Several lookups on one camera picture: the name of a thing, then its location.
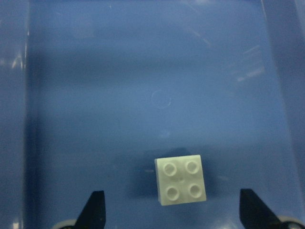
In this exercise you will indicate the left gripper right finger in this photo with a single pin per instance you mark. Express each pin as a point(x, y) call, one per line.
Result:
point(255, 214)

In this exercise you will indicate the blue plastic tray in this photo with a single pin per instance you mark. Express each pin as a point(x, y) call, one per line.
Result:
point(93, 91)

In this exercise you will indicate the white block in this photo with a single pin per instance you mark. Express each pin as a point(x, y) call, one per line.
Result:
point(180, 180)

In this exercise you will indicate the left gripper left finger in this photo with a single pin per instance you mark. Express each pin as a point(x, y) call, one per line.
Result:
point(93, 215)

